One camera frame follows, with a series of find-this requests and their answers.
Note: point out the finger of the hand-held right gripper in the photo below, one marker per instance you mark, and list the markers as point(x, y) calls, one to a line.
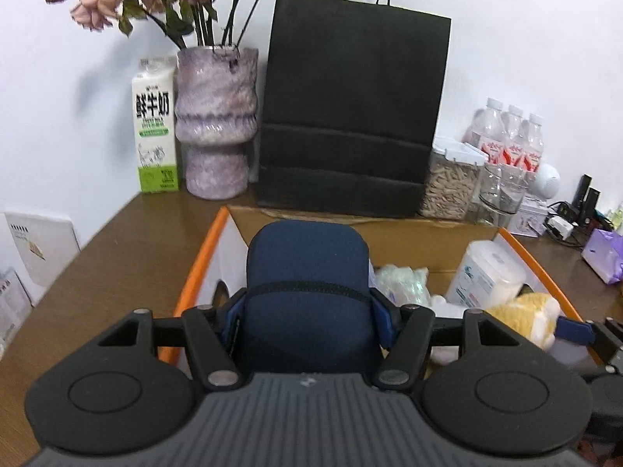
point(577, 331)

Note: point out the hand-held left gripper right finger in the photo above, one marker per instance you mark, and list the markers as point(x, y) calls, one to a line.
point(384, 316)

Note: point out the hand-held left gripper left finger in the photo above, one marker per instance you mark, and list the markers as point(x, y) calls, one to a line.
point(233, 318)

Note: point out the yellow plush toy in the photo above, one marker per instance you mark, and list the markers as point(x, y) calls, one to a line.
point(525, 316)

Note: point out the red orange cardboard box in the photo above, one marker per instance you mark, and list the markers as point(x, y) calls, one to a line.
point(389, 248)

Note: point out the dark blue pouch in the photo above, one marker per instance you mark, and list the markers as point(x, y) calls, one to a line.
point(306, 272)

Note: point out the brown wooden desktop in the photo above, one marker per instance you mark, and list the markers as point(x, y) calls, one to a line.
point(121, 253)

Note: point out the crumpled clear plastic bag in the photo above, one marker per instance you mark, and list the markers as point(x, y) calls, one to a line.
point(401, 284)

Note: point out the purple tissue pack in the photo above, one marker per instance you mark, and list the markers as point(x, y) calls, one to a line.
point(606, 255)

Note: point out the clear cotton swab box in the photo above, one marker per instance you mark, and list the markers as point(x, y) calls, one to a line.
point(486, 272)

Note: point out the small green spray bottle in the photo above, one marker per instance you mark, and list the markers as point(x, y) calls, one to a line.
point(617, 216)

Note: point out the small white box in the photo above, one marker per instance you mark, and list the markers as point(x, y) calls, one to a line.
point(528, 219)

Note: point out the black upright device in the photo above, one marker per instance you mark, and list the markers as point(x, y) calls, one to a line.
point(586, 194)

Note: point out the clear jar of wooden sticks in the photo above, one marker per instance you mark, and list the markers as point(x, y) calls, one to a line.
point(450, 185)

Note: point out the white round speaker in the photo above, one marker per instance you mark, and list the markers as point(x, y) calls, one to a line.
point(546, 181)

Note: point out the clear glass jar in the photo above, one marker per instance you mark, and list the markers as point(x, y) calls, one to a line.
point(501, 197)

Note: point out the red label water bottle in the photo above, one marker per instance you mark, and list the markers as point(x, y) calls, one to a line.
point(484, 126)
point(512, 129)
point(531, 143)

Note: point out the purple marbled vase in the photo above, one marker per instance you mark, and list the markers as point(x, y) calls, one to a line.
point(216, 121)

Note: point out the white board panel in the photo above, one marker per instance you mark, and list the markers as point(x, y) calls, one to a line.
point(41, 248)

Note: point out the white green milk carton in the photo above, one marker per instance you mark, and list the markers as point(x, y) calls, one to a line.
point(155, 126)

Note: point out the black paper bag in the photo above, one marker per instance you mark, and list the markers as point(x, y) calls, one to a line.
point(350, 107)

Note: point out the white leaflet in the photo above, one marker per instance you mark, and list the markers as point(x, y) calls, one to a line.
point(12, 301)

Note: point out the dried pink rose bouquet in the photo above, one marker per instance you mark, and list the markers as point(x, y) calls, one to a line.
point(97, 5)

